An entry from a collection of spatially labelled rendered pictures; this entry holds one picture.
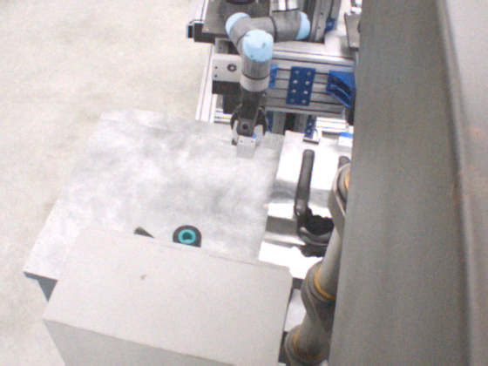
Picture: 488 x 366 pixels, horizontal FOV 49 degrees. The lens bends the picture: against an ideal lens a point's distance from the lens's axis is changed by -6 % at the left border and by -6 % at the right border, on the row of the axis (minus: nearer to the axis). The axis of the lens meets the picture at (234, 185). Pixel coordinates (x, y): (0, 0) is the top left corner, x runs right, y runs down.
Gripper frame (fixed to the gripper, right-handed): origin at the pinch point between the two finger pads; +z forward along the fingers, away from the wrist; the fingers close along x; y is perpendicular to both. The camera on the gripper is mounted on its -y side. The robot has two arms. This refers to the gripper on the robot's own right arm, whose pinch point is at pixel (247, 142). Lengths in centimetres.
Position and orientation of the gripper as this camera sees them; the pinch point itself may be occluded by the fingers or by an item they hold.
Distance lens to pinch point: 163.4
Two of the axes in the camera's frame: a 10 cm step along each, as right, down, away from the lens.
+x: -9.8, -1.9, 0.9
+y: 2.0, -7.4, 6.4
